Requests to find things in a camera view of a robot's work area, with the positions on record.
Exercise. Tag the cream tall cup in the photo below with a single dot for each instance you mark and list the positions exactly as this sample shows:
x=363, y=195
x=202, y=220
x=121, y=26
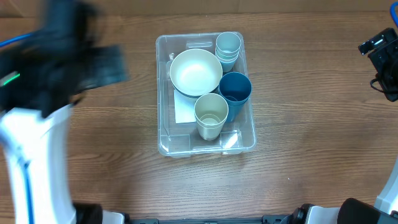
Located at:
x=211, y=110
x=209, y=133

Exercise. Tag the grey small cup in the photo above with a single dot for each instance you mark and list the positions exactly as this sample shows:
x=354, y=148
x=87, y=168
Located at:
x=228, y=42

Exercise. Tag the mint green small cup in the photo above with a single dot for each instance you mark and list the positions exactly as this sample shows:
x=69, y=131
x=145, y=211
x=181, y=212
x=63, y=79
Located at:
x=224, y=54

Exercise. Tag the white label sticker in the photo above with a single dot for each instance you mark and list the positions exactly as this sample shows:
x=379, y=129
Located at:
x=184, y=108

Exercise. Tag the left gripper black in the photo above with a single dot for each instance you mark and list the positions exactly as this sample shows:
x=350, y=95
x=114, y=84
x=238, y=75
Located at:
x=112, y=55

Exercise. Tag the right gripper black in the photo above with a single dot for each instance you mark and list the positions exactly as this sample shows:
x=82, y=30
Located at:
x=388, y=43

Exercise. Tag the dark blue tall cup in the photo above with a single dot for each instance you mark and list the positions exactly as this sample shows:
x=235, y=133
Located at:
x=234, y=106
x=236, y=88

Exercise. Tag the clear plastic storage container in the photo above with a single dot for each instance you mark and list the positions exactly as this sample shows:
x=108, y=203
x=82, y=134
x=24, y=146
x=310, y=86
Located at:
x=183, y=139

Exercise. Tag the dark blue bowl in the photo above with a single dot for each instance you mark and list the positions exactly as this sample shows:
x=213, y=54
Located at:
x=195, y=96

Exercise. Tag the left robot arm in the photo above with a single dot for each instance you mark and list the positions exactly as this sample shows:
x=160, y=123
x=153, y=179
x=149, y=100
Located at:
x=34, y=143

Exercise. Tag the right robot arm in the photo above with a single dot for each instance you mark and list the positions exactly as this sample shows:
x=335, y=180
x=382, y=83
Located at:
x=384, y=210

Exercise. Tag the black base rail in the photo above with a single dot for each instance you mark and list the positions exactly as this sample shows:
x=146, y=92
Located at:
x=265, y=219

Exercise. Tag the cream bowl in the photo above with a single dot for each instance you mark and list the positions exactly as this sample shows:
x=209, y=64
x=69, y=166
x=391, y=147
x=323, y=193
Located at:
x=196, y=72

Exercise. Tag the pink small cup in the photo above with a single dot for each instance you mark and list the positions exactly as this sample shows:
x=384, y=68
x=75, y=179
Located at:
x=227, y=60

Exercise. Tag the light blue small cup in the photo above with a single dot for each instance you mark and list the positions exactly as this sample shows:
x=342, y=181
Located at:
x=227, y=66

